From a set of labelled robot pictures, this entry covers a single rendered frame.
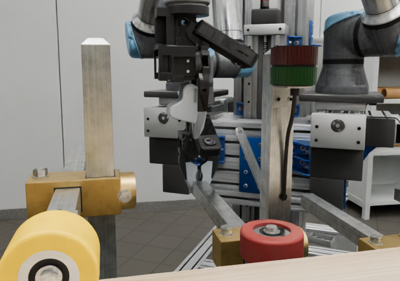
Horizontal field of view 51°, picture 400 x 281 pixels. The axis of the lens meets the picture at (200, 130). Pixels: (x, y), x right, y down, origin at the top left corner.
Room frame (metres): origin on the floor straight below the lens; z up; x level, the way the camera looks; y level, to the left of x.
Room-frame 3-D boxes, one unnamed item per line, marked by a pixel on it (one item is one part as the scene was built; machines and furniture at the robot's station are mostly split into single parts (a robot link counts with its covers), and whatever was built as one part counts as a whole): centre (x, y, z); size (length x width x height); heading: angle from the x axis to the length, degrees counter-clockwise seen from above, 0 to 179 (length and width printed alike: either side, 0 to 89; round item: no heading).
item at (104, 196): (0.53, 0.15, 0.95); 0.14 x 0.06 x 0.05; 103
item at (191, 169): (0.93, 0.02, 0.86); 0.06 x 0.03 x 0.09; 13
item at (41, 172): (0.52, 0.21, 0.98); 0.02 x 0.02 x 0.01
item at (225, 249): (0.59, -0.09, 0.85); 0.14 x 0.06 x 0.05; 103
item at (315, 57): (0.55, -0.12, 1.12); 0.06 x 0.06 x 0.02
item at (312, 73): (0.55, -0.12, 1.10); 0.06 x 0.06 x 0.02
